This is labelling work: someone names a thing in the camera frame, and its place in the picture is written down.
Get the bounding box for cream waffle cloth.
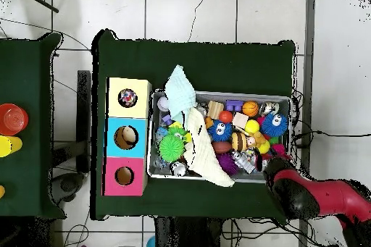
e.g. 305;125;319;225
183;106;235;188

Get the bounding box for mint waffle cloth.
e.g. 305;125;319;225
164;64;197;125

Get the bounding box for multicolour patterned cloth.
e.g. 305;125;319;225
118;88;138;108

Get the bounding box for shallow clear mesh bin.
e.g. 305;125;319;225
146;88;292;185

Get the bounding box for wooden box with three holes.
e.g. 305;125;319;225
102;77;153;197

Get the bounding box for toy hamburger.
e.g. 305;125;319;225
230;132;248;152

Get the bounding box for yellow tennis ball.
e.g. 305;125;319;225
244;119;261;135

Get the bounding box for blue spiky ball with eyes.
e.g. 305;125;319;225
260;112;288;138

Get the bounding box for pale wooden cube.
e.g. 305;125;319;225
231;112;249;130

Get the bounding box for small blue spiky eyed ball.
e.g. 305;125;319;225
207;119;233;143

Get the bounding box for small orange basketball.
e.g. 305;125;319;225
241;101;259;118

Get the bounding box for orange red smooth ball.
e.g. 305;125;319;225
218;109;234;124

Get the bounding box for green spiky toy with eyes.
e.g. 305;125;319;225
158;125;192;163

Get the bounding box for dark green table cloth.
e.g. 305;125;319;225
89;28;296;226

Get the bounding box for black upright stand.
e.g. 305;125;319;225
76;70;92;174

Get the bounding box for grey round base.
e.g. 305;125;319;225
51;172;86;204

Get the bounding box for yellow plastic cup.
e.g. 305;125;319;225
0;135;23;158

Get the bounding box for red plastic cup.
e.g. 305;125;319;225
0;103;29;136

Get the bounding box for neighbouring green covered table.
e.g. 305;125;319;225
0;32;67;220

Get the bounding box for dark tripod leg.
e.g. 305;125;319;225
11;0;60;14

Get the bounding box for black power cable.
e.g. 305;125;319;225
292;130;371;148

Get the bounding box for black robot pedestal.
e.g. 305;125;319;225
154;216;224;247

